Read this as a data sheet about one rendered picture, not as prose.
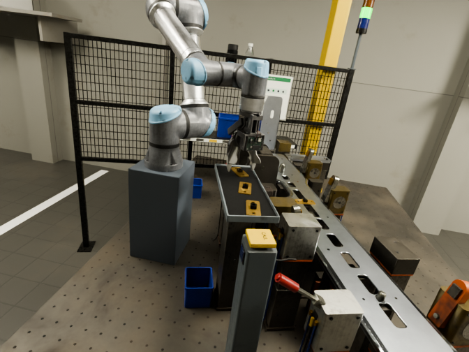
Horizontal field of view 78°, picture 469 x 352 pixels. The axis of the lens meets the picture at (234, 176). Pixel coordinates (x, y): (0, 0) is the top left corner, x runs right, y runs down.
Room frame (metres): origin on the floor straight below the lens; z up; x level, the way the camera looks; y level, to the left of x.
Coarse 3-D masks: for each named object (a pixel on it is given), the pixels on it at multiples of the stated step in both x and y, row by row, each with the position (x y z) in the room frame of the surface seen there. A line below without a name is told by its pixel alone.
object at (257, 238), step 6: (246, 234) 0.57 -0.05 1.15; (252, 234) 0.57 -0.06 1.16; (258, 234) 0.57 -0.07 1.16; (264, 234) 0.58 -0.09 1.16; (270, 234) 0.58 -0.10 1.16; (252, 240) 0.54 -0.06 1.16; (258, 240) 0.55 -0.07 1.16; (264, 240) 0.55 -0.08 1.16; (270, 240) 0.55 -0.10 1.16; (252, 246) 0.53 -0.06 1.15; (258, 246) 0.54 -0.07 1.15; (264, 246) 0.54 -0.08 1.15; (270, 246) 0.54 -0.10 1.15
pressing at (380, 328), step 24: (288, 168) 1.51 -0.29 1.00; (288, 192) 1.19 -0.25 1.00; (312, 192) 1.23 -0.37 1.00; (336, 264) 0.71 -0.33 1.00; (360, 264) 0.73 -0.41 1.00; (336, 288) 0.62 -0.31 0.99; (360, 288) 0.62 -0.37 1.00; (384, 288) 0.63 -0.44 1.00; (384, 312) 0.55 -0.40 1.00; (408, 312) 0.56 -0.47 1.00; (384, 336) 0.48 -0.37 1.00; (408, 336) 0.49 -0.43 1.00; (432, 336) 0.50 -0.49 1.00
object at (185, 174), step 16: (128, 176) 0.99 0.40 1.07; (144, 176) 0.99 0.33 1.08; (160, 176) 0.98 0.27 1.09; (176, 176) 0.98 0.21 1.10; (192, 176) 1.14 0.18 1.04; (128, 192) 1.00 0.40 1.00; (144, 192) 0.99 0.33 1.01; (160, 192) 0.98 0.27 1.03; (176, 192) 0.97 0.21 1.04; (192, 192) 1.16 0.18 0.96; (144, 208) 0.99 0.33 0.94; (160, 208) 0.98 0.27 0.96; (176, 208) 0.97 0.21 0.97; (144, 224) 0.99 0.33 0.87; (160, 224) 0.98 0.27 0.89; (176, 224) 0.97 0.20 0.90; (144, 240) 0.99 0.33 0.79; (160, 240) 0.98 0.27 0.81; (176, 240) 0.98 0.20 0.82; (144, 256) 0.99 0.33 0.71; (160, 256) 0.98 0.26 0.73; (176, 256) 0.99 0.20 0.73
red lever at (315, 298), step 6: (276, 276) 0.47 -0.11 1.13; (282, 276) 0.47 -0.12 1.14; (282, 282) 0.46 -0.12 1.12; (288, 282) 0.47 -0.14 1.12; (294, 282) 0.48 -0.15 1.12; (288, 288) 0.47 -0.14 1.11; (294, 288) 0.47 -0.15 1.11; (300, 288) 0.48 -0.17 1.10; (306, 294) 0.48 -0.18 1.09; (312, 300) 0.49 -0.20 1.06; (318, 300) 0.48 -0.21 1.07; (324, 300) 0.49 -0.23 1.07; (318, 306) 0.48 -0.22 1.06
